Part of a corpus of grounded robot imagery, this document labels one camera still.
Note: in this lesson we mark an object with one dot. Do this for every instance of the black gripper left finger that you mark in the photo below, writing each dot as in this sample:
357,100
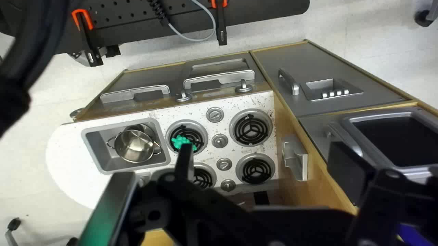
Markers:
119,215

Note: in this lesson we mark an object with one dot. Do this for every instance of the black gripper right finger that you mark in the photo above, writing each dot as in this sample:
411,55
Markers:
392,210

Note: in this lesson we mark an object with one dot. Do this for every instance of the grey toy sink basin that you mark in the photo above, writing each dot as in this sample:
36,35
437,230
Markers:
100,146

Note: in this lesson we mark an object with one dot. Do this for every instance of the small steel pot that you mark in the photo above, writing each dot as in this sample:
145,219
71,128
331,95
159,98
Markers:
136,146

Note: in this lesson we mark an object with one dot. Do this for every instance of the toy microwave oven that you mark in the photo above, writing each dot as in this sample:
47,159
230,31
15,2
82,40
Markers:
400,139

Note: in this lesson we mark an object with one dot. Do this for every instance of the toy kitchen play set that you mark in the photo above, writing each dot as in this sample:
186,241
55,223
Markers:
244,113

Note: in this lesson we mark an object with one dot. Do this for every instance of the black perforated table board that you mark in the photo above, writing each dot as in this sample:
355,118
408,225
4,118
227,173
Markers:
125,21

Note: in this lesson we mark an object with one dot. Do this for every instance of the orange black clamp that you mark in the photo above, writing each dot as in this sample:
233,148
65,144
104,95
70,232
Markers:
85,27

